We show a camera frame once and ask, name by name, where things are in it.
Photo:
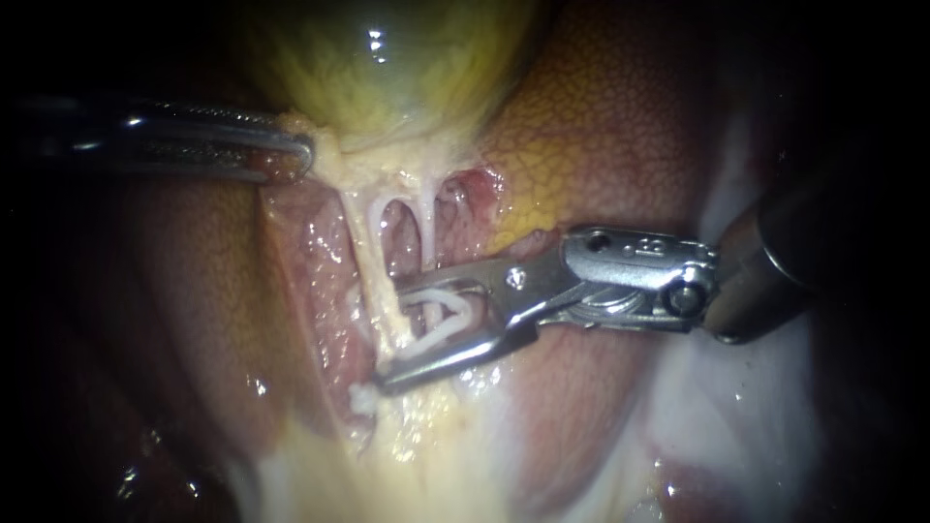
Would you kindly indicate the right arm instrument jaw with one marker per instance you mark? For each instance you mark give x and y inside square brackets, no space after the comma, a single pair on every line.
[450,277]
[465,356]

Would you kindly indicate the left arm instrument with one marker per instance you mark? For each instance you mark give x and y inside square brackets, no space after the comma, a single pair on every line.
[80,123]

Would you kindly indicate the left arm instrument jaw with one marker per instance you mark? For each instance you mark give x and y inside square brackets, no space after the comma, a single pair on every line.
[232,122]
[218,156]

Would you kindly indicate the right arm instrument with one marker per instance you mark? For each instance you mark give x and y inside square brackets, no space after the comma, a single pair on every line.
[625,279]

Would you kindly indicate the white clip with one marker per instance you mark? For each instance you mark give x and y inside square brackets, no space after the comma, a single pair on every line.
[459,299]

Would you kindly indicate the gallbladder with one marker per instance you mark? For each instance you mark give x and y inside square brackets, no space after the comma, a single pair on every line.
[392,80]

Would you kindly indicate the dark right arm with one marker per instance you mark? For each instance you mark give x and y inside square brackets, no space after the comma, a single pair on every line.
[806,247]

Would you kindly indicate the thin tube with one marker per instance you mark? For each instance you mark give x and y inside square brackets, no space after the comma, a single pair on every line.
[365,254]

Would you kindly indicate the pale fatty tissue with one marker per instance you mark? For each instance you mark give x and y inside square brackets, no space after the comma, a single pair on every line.
[407,465]
[726,407]

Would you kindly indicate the dark red liver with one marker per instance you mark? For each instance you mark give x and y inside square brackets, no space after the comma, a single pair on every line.
[617,109]

